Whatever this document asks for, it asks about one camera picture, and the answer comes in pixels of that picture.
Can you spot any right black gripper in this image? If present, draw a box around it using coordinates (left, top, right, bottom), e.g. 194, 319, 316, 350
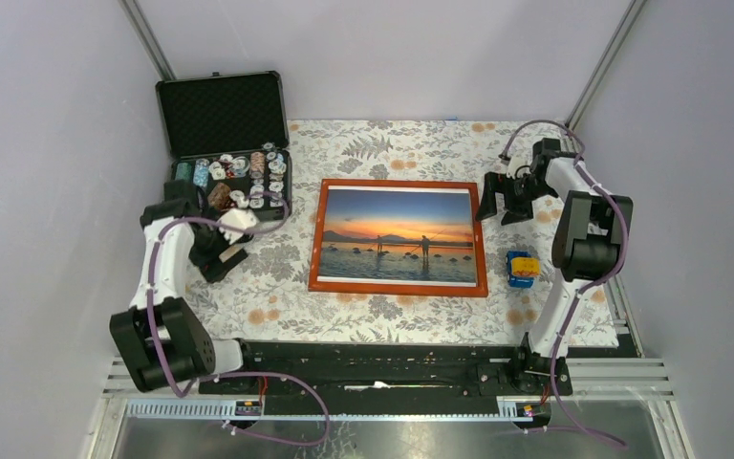
473, 171, 553, 227

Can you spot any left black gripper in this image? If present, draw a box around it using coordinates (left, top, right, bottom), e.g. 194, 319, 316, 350
188, 207, 247, 282

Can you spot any orange wooden photo frame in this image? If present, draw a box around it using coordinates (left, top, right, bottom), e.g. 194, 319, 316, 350
308, 179, 489, 297

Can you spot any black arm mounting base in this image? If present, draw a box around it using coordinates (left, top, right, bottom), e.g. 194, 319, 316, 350
136, 339, 639, 418

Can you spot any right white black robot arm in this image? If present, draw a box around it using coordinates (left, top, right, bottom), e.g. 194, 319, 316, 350
475, 138, 634, 395

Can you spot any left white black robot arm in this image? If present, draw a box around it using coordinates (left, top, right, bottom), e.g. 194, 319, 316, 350
109, 180, 259, 393

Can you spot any floral table cloth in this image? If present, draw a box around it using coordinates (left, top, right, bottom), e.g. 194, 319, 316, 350
143, 120, 621, 349

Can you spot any blue yellow toy block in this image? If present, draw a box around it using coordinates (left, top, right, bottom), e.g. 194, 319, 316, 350
506, 251, 541, 289

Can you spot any black poker chip case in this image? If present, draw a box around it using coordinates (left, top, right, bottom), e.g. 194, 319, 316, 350
155, 71, 292, 222

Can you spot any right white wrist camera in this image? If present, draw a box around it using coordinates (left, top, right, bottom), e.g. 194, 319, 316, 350
506, 159, 530, 180

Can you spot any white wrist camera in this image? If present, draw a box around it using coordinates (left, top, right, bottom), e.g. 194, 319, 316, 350
218, 208, 259, 244
506, 159, 530, 180

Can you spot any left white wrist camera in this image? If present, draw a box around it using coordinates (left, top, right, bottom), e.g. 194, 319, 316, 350
218, 208, 259, 244

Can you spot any aluminium rail frame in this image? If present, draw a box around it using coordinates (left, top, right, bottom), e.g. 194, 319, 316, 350
102, 359, 675, 422

